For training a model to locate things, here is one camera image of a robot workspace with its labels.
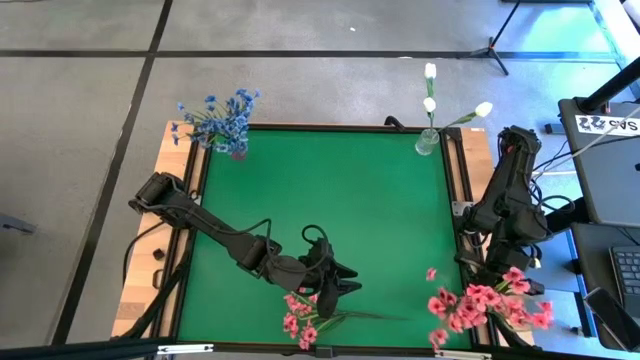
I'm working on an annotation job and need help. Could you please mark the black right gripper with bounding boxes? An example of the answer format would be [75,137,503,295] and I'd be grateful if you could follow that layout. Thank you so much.
[487,245,546,296]

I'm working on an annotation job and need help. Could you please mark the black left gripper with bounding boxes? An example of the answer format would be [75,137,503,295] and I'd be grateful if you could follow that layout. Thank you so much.
[299,238,363,320]

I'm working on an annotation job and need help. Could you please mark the white artificial tulip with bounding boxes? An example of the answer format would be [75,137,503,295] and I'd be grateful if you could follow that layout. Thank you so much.
[424,62,439,132]
[438,101,494,134]
[423,97,438,134]

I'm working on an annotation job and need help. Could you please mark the clear glass vase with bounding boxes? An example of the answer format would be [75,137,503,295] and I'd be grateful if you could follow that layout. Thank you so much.
[415,127,441,156]

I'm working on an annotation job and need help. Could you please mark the black side desk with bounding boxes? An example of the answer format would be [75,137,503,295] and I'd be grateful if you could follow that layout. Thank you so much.
[558,97,640,351]

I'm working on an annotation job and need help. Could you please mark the black smartphone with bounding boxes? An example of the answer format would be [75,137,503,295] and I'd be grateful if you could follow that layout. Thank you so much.
[583,287,639,351]

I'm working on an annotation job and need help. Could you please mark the black keyboard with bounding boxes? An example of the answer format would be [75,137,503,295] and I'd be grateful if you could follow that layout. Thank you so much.
[609,245,640,321]

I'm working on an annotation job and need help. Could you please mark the grey laptop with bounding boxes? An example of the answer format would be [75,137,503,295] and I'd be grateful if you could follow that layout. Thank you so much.
[572,113,640,229]

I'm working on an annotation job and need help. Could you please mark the white black-print sticker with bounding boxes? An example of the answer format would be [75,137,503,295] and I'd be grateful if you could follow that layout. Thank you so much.
[574,114,640,136]

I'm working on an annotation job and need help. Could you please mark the black pole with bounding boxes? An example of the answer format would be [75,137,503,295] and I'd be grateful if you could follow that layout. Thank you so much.
[582,57,640,112]

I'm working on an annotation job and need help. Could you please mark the black tripod stand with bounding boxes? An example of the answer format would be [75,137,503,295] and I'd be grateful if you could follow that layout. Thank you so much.
[457,0,521,77]

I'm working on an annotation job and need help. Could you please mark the wooden table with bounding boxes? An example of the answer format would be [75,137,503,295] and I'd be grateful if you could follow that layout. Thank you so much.
[110,119,536,351]

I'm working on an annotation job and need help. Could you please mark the grey floor object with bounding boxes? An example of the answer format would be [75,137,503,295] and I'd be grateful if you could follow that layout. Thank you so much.
[0,213,37,235]

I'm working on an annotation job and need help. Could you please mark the black diagonal frame strut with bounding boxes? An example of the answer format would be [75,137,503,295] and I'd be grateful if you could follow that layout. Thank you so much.
[492,319,536,350]
[119,259,194,341]

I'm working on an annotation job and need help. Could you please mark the black floor cables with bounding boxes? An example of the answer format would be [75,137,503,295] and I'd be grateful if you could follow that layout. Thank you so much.
[529,134,576,214]

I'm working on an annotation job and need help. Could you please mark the silver metal bracket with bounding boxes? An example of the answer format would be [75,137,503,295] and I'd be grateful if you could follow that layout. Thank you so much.
[433,349,494,360]
[157,343,215,356]

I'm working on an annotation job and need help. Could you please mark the white cable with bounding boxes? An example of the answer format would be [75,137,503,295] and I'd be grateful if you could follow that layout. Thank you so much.
[569,104,640,160]

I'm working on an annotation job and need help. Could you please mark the black metal table frame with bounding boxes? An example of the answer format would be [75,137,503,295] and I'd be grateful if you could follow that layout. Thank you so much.
[149,121,501,351]

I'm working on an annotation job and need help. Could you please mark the black horizontal frame bar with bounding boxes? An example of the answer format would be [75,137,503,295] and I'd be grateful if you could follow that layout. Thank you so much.
[0,337,640,360]

